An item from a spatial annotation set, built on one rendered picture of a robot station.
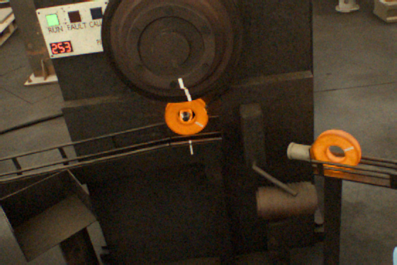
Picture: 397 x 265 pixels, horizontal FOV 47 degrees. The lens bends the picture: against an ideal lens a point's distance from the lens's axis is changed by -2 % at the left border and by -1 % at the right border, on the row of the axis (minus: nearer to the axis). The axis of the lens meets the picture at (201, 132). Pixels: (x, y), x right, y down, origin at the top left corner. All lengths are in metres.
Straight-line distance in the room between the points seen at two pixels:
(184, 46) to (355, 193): 1.44
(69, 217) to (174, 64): 0.66
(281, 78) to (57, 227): 0.96
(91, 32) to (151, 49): 0.31
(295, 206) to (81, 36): 0.98
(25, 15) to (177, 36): 3.10
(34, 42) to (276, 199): 3.24
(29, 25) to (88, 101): 2.70
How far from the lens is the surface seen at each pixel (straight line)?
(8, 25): 6.41
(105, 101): 1.79
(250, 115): 1.68
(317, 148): 1.63
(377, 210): 2.48
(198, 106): 1.67
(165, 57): 1.48
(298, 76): 1.77
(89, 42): 1.74
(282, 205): 1.73
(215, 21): 1.49
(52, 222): 1.73
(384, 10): 4.92
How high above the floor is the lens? 1.63
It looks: 31 degrees down
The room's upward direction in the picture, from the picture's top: 9 degrees counter-clockwise
